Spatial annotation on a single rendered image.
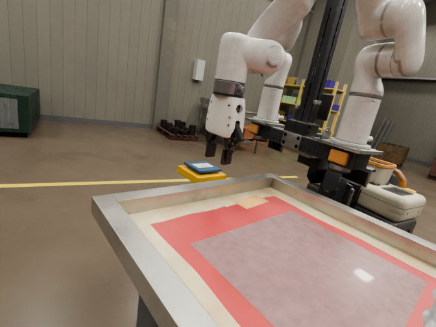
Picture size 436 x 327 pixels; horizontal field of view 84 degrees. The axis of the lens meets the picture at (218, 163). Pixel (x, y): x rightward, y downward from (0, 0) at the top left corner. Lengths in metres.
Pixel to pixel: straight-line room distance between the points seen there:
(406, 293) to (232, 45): 0.58
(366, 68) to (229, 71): 0.47
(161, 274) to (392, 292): 0.39
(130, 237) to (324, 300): 0.31
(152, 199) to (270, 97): 0.79
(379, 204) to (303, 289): 1.04
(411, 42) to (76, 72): 6.31
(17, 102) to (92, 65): 2.22
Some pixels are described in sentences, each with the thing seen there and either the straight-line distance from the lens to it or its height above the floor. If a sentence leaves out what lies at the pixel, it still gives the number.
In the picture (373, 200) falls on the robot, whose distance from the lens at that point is 1.46.
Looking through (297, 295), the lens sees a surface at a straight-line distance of 0.44.
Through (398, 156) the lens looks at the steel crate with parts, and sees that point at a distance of 9.02.
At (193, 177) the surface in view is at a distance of 0.82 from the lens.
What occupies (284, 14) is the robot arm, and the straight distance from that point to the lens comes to 0.72.
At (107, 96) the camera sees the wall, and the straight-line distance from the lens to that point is 6.69.
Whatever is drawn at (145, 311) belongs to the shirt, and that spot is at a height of 0.79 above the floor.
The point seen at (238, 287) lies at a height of 0.96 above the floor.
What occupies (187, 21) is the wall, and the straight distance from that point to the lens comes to 7.27.
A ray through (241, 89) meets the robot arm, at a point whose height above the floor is 1.24.
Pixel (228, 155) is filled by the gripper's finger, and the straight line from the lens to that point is 0.61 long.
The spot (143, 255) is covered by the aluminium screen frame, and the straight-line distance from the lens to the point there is 0.38.
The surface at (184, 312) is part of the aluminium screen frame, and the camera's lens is 0.32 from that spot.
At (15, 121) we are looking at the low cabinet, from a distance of 5.03.
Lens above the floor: 1.23
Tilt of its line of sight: 16 degrees down
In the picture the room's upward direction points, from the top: 10 degrees clockwise
